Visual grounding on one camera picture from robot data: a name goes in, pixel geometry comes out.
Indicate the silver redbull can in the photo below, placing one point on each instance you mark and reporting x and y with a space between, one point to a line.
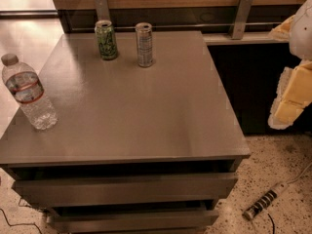
144 44

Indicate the grey drawer cabinet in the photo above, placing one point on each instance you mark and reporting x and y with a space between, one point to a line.
116 119

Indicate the grey drawer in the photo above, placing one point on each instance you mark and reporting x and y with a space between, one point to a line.
125 190
134 222

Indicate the clear plastic water bottle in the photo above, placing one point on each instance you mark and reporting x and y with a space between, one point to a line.
26 88

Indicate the left metal bracket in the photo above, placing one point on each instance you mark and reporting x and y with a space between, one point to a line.
102 9

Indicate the white power strip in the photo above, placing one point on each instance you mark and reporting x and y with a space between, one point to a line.
265 200

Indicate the metal bracket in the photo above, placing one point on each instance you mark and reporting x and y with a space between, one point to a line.
102 9
238 26

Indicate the lower grey drawer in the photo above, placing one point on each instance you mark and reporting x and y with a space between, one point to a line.
134 222

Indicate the right metal bracket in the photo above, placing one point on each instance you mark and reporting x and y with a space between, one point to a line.
238 26

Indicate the green soda can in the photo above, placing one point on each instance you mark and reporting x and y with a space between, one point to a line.
106 40

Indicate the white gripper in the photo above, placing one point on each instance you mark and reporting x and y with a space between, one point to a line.
302 33

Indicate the upper grey drawer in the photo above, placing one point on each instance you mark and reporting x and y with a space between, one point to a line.
125 190

